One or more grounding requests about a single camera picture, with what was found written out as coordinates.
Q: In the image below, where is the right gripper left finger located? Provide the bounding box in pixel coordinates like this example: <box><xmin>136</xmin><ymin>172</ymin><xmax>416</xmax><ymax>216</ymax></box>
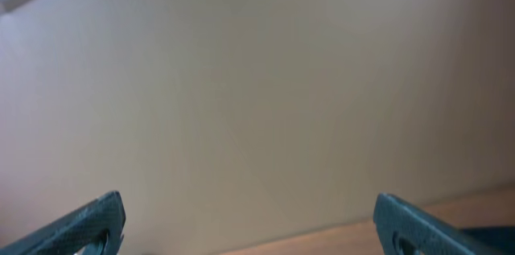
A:
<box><xmin>1</xmin><ymin>191</ymin><xmax>126</xmax><ymax>255</ymax></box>

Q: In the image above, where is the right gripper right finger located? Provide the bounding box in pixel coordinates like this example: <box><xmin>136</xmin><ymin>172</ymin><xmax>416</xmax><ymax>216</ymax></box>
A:
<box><xmin>373</xmin><ymin>192</ymin><xmax>508</xmax><ymax>255</ymax></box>

